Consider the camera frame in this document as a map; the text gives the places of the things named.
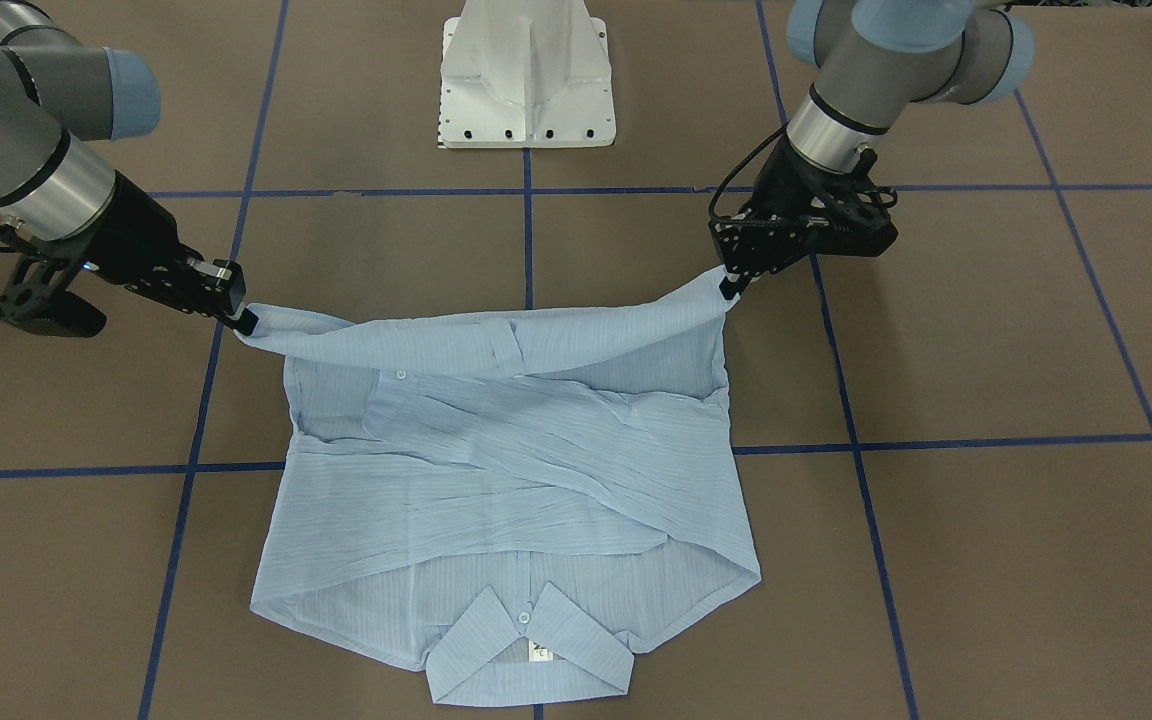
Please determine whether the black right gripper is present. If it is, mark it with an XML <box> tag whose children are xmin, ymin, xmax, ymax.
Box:
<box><xmin>86</xmin><ymin>173</ymin><xmax>259</xmax><ymax>338</ymax></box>

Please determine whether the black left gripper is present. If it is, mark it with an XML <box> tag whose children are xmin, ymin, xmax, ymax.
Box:
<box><xmin>708</xmin><ymin>135</ymin><xmax>842</xmax><ymax>301</ymax></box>

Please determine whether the light blue button-up shirt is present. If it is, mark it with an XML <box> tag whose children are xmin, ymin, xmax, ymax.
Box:
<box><xmin>244</xmin><ymin>266</ymin><xmax>761</xmax><ymax>707</ymax></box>

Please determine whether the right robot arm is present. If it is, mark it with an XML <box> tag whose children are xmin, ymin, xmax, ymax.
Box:
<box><xmin>0</xmin><ymin>1</ymin><xmax>257</xmax><ymax>338</ymax></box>

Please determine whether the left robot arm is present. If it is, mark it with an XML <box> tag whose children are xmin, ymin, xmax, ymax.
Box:
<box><xmin>707</xmin><ymin>1</ymin><xmax>1036</xmax><ymax>300</ymax></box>

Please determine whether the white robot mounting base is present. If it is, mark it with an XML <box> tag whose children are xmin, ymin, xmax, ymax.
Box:
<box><xmin>438</xmin><ymin>1</ymin><xmax>617</xmax><ymax>149</ymax></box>

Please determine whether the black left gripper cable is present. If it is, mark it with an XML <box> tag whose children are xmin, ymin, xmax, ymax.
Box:
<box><xmin>708</xmin><ymin>126</ymin><xmax>787</xmax><ymax>226</ymax></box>

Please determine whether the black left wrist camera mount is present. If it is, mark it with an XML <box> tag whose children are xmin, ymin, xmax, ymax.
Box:
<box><xmin>806</xmin><ymin>165</ymin><xmax>899</xmax><ymax>258</ymax></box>

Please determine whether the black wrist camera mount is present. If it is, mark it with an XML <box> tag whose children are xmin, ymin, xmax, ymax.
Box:
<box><xmin>0</xmin><ymin>222</ymin><xmax>108</xmax><ymax>338</ymax></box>
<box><xmin>806</xmin><ymin>165</ymin><xmax>899</xmax><ymax>258</ymax></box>

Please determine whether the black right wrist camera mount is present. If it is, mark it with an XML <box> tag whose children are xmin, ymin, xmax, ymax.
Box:
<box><xmin>0</xmin><ymin>222</ymin><xmax>108</xmax><ymax>338</ymax></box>

